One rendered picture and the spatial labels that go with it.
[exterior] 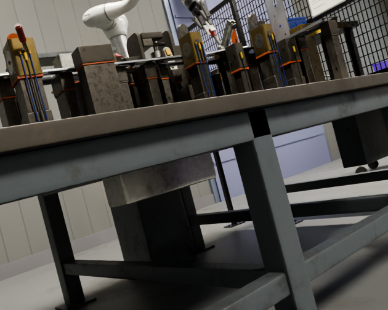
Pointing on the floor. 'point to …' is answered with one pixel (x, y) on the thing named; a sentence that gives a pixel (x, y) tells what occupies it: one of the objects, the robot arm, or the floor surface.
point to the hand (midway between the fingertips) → (209, 28)
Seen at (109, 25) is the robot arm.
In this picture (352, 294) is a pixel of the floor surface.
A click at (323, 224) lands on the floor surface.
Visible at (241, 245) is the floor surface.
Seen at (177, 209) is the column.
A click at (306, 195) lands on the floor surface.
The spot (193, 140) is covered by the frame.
